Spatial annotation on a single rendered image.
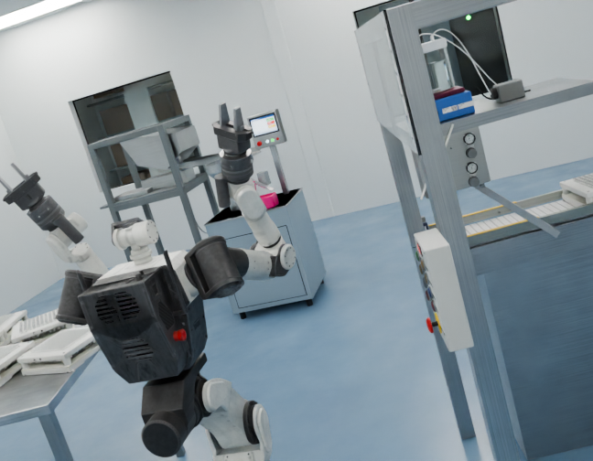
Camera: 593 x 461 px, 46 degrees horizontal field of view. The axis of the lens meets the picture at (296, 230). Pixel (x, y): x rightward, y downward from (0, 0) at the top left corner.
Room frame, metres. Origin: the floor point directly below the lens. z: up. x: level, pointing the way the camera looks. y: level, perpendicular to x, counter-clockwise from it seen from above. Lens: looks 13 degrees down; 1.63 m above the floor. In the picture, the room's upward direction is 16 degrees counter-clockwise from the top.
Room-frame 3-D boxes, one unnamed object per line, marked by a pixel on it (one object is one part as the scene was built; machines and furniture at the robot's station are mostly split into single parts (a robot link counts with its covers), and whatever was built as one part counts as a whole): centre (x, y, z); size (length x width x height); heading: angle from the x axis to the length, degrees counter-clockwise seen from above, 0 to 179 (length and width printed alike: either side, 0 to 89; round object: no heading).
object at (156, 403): (1.86, 0.46, 0.83); 0.28 x 0.13 x 0.18; 164
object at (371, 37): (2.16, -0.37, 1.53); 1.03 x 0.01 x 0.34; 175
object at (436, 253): (1.62, -0.30, 1.03); 0.17 x 0.06 x 0.26; 175
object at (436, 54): (2.43, -0.59, 1.51); 0.15 x 0.15 x 0.19
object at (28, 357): (2.52, 0.95, 0.90); 0.25 x 0.24 x 0.02; 151
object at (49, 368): (2.53, 0.95, 0.85); 0.24 x 0.24 x 0.02; 61
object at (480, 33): (7.17, -1.82, 1.43); 1.38 x 0.01 x 1.16; 74
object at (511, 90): (2.39, -0.82, 1.36); 0.10 x 0.07 x 0.06; 85
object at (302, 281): (5.10, 0.24, 0.38); 0.63 x 0.57 x 0.76; 74
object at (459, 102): (2.42, -0.59, 1.37); 0.21 x 0.20 x 0.09; 175
